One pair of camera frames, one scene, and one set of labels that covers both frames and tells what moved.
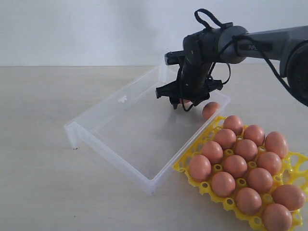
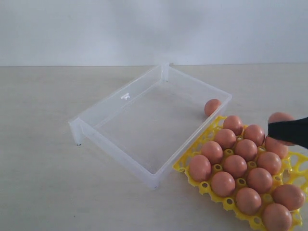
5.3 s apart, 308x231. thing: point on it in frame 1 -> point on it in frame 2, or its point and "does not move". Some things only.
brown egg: (260, 179) does not move
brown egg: (270, 162) does not move
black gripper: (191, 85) -> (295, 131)
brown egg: (275, 142) does not move
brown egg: (187, 103) -> (279, 116)
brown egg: (212, 151) does not move
